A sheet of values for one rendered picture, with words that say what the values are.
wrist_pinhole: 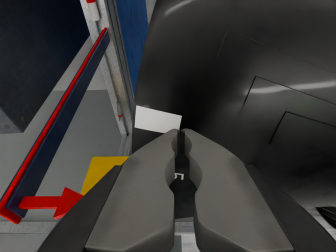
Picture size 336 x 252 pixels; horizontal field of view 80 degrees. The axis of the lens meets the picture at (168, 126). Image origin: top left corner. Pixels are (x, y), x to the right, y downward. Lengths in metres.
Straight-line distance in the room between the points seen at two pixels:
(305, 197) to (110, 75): 0.41
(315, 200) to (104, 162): 0.37
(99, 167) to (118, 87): 0.18
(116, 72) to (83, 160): 0.74
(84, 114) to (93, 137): 0.23
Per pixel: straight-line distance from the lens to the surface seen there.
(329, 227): 0.43
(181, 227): 0.90
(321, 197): 0.22
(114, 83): 0.49
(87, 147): 1.18
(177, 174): 0.17
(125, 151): 0.55
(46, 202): 0.19
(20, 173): 0.20
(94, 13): 0.41
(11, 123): 0.45
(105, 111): 1.36
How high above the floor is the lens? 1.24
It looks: 44 degrees down
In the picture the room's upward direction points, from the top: 179 degrees counter-clockwise
